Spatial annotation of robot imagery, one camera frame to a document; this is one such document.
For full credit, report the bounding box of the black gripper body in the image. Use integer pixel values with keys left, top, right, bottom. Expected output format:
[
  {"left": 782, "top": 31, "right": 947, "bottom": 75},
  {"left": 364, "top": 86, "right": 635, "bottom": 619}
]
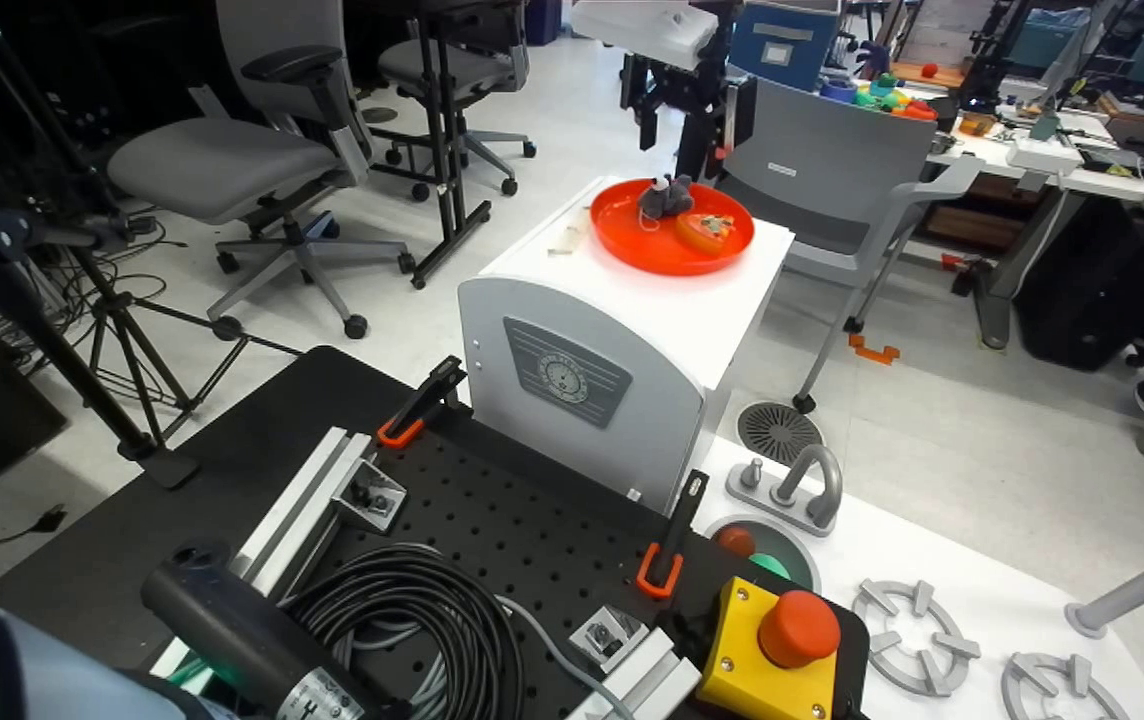
[{"left": 619, "top": 50, "right": 740, "bottom": 112}]

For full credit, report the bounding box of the grey plastic wheeled chair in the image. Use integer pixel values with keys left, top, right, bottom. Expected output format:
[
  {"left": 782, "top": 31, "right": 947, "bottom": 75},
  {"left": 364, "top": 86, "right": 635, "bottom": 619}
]
[{"left": 717, "top": 62, "right": 989, "bottom": 418}]

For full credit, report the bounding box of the black cable coil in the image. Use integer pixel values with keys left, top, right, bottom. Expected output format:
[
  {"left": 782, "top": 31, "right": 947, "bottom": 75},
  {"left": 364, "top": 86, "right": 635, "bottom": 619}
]
[{"left": 283, "top": 541, "right": 523, "bottom": 720}]

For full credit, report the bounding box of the grey metal pole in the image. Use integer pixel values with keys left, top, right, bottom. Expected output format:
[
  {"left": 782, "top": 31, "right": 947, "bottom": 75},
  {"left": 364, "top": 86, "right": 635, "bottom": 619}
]
[{"left": 1066, "top": 531, "right": 1144, "bottom": 640}]

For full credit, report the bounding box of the orange floor tape bracket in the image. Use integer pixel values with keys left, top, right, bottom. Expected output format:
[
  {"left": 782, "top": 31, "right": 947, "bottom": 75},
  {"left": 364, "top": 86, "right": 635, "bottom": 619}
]
[{"left": 843, "top": 328, "right": 904, "bottom": 369}]

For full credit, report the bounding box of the silver corner bracket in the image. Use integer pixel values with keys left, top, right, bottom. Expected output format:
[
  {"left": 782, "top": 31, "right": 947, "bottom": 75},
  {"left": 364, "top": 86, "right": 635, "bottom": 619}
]
[
  {"left": 568, "top": 604, "right": 656, "bottom": 671},
  {"left": 337, "top": 463, "right": 408, "bottom": 531}
]

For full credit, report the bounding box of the dark office chair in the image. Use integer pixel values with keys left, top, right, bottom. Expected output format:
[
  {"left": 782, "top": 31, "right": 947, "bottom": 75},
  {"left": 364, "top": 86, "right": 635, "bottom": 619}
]
[{"left": 371, "top": 0, "right": 543, "bottom": 204}]

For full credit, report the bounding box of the aluminium extrusion rail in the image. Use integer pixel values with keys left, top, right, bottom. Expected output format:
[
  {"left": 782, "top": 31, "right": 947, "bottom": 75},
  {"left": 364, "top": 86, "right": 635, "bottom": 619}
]
[
  {"left": 225, "top": 423, "right": 381, "bottom": 604},
  {"left": 565, "top": 619, "right": 708, "bottom": 720}
]

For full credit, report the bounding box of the grey fabric office chair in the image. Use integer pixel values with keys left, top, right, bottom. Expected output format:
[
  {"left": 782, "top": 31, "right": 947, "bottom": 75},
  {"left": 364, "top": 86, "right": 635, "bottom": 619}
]
[{"left": 104, "top": 0, "right": 421, "bottom": 343}]

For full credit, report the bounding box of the black clamp orange handle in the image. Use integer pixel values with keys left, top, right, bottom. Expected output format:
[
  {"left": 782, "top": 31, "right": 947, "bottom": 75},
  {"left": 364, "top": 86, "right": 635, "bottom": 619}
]
[
  {"left": 632, "top": 468, "right": 717, "bottom": 607},
  {"left": 371, "top": 350, "right": 472, "bottom": 456}
]

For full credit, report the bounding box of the grey toy stove burner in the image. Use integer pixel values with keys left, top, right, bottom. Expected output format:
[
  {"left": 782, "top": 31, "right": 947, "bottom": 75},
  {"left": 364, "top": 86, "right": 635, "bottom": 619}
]
[
  {"left": 850, "top": 574, "right": 984, "bottom": 701},
  {"left": 998, "top": 649, "right": 1127, "bottom": 720}
]

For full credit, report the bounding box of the yellow emergency stop button box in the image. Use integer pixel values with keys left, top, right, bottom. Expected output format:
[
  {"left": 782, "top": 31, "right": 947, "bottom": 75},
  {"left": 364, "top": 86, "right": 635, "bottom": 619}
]
[{"left": 694, "top": 572, "right": 850, "bottom": 720}]

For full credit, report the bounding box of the black cylinder silver cap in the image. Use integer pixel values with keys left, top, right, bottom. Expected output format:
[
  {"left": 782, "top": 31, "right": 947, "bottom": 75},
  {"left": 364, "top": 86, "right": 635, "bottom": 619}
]
[{"left": 140, "top": 555, "right": 367, "bottom": 720}]

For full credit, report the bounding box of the black bin under desk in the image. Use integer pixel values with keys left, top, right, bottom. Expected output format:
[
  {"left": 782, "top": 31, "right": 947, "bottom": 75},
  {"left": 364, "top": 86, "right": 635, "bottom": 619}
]
[{"left": 1012, "top": 213, "right": 1144, "bottom": 375}]

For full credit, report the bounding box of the black desk leg frame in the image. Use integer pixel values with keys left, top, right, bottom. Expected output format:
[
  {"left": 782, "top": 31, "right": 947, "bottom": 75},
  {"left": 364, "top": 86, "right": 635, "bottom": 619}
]
[{"left": 405, "top": 0, "right": 502, "bottom": 293}]

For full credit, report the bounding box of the black floor cable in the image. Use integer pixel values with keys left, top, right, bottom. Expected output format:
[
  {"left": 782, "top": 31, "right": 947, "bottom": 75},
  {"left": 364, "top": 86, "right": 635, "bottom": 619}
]
[{"left": 0, "top": 456, "right": 69, "bottom": 604}]

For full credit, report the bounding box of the black tripod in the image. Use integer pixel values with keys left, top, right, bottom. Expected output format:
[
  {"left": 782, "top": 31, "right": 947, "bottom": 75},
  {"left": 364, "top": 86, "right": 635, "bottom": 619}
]
[{"left": 0, "top": 242, "right": 307, "bottom": 463}]

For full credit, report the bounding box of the round toy sink bowl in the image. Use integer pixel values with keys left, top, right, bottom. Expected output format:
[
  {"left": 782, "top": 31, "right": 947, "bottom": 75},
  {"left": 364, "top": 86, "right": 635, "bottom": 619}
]
[{"left": 708, "top": 517, "right": 821, "bottom": 590}]

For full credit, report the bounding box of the white desk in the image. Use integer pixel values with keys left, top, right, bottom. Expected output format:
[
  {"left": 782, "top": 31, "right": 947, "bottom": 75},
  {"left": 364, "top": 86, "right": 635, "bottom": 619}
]
[{"left": 924, "top": 102, "right": 1144, "bottom": 350}]

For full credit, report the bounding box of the white cube box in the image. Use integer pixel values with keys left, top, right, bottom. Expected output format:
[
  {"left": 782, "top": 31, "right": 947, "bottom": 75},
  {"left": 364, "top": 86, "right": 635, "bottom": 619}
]
[{"left": 454, "top": 173, "right": 801, "bottom": 517}]

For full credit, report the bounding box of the pizza slice toy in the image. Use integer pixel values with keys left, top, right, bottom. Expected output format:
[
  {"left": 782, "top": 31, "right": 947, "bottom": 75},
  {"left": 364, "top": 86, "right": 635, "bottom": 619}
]
[{"left": 674, "top": 208, "right": 745, "bottom": 257}]

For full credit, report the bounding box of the grey rat plush toy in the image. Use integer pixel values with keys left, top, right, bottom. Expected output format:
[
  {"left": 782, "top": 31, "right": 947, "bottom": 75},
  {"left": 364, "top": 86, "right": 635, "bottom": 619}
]
[{"left": 632, "top": 173, "right": 696, "bottom": 227}]

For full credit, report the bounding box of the orange round plate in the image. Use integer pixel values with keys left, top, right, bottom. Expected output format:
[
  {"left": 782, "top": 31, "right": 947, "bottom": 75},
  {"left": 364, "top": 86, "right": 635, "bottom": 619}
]
[{"left": 589, "top": 174, "right": 760, "bottom": 280}]

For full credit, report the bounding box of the grey toy faucet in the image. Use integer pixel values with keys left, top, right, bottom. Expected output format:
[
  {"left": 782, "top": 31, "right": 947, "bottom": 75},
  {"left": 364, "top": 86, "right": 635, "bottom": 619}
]
[{"left": 725, "top": 434, "right": 850, "bottom": 541}]

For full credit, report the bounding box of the blue storage bin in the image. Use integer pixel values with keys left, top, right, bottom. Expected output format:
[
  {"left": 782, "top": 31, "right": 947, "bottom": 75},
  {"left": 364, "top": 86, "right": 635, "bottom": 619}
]
[{"left": 730, "top": 0, "right": 843, "bottom": 95}]

